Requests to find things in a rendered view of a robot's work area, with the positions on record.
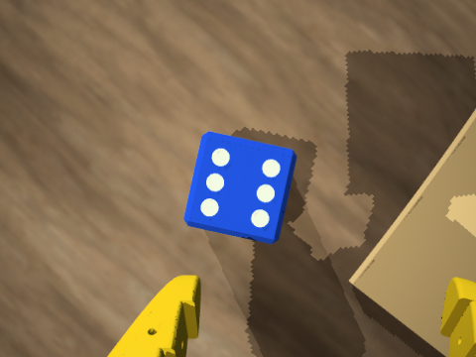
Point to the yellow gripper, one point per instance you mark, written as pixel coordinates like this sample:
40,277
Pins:
172,317

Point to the blue die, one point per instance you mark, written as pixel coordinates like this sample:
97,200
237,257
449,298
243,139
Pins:
240,187

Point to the tan flat mat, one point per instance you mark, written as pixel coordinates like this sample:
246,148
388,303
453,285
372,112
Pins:
432,241

